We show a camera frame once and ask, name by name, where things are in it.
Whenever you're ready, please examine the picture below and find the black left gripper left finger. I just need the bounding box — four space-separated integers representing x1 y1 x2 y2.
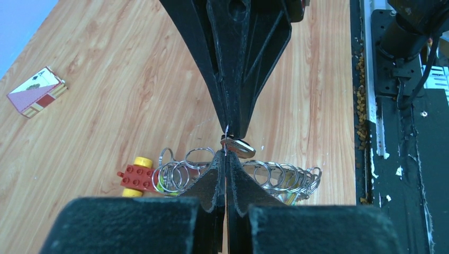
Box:
40 150 226 253

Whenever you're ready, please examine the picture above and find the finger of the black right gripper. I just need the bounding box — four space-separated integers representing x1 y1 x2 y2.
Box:
206 1 292 139
160 0 227 130

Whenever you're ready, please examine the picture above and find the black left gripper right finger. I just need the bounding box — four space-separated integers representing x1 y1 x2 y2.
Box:
226 152 401 253

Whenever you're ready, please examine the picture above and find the chain of metal keyrings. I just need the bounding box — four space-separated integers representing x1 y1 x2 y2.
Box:
151 147 322 202

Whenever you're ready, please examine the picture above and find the key with black tag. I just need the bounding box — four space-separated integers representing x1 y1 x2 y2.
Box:
220 135 256 159

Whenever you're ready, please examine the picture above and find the green key tag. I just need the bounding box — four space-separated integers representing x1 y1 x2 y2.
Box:
279 192 299 206

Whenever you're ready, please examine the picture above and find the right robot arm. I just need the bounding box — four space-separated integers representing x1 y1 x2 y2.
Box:
161 1 448 139

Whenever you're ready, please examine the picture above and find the red toy brick car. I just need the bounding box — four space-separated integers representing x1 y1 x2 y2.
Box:
116 157 159 197

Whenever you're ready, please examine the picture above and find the red patterned card box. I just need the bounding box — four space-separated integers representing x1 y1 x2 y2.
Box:
7 66 68 119

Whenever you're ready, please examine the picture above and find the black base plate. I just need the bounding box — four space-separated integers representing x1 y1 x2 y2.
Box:
350 1 448 253

